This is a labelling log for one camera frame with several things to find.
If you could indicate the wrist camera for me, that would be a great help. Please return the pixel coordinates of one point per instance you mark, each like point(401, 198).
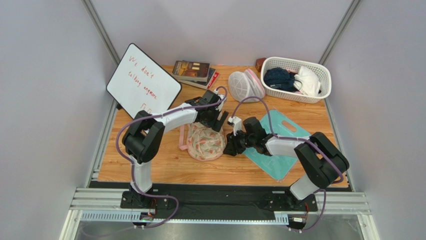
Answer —
point(222, 97)
point(236, 124)

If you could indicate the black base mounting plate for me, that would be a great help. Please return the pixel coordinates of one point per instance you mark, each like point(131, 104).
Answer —
point(217, 202)

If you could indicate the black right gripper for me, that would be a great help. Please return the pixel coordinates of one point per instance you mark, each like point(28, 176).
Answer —
point(237, 141)

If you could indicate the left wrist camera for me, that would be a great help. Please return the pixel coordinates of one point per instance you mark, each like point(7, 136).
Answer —
point(222, 97)

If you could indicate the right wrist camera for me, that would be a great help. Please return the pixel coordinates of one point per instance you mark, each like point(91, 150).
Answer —
point(236, 124)

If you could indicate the teal folding board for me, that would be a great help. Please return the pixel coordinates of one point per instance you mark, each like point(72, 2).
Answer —
point(283, 155)

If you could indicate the dark blue knit garment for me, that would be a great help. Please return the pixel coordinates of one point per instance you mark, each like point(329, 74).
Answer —
point(280, 79)

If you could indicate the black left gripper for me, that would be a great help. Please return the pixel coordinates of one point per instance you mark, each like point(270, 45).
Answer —
point(216, 124)

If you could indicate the white bra in basket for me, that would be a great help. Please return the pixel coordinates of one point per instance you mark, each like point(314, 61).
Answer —
point(307, 82)

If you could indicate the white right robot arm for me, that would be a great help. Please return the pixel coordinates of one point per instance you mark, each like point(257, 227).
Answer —
point(322, 162)

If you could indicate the top dark book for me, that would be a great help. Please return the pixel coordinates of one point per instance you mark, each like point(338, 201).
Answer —
point(191, 71)

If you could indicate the white whiteboard with red writing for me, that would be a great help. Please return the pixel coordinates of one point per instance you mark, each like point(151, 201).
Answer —
point(140, 84)

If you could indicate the white round mesh laundry bag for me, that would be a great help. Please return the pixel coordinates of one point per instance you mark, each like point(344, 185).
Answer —
point(245, 84)

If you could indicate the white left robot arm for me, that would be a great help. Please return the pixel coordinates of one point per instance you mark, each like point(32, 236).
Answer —
point(139, 140)

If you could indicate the small brown wooden block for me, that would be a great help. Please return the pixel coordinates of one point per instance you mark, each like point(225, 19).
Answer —
point(259, 64)

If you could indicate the floral mesh laundry bag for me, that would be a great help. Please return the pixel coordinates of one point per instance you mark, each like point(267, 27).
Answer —
point(201, 143)

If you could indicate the white plastic basket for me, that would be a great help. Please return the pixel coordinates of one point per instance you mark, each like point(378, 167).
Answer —
point(293, 65)

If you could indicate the aluminium frame rail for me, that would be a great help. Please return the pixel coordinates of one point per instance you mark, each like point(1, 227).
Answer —
point(109, 199)

